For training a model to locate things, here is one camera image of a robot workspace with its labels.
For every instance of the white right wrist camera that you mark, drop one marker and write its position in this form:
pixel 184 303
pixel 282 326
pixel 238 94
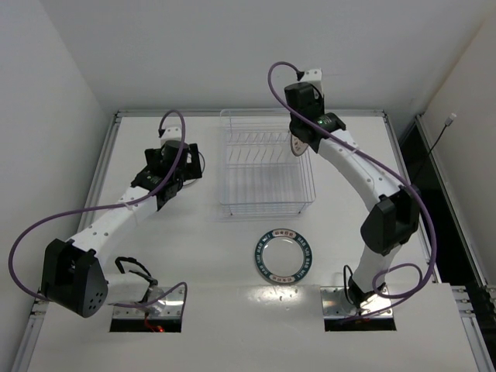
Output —
pixel 314 78

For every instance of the white wire dish rack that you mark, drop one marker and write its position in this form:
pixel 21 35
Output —
pixel 259 175

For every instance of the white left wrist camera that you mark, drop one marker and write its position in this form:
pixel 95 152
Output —
pixel 170 133

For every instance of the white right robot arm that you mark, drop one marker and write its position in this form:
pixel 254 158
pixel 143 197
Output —
pixel 393 214

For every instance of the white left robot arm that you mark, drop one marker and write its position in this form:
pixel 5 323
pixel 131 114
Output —
pixel 73 275

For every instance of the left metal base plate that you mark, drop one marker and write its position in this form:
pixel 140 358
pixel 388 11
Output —
pixel 165 304

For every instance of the black cable white plug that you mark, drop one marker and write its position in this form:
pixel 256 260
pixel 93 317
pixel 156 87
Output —
pixel 448 122

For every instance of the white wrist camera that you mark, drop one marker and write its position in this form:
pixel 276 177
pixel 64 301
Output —
pixel 314 78
pixel 170 133

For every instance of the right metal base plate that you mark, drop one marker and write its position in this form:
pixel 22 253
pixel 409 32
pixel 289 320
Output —
pixel 335 306

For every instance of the aluminium table frame rail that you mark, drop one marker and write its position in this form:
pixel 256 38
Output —
pixel 39 308

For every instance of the plate with dark green rim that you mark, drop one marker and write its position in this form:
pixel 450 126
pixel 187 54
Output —
pixel 283 256

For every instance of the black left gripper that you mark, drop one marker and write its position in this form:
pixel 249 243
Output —
pixel 195 161

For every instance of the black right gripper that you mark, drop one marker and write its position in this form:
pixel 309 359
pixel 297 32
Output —
pixel 301 136

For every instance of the white plate orange sunburst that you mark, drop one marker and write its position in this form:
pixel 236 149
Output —
pixel 298 147

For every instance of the metal base plate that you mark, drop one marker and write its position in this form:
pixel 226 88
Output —
pixel 335 306
pixel 165 304

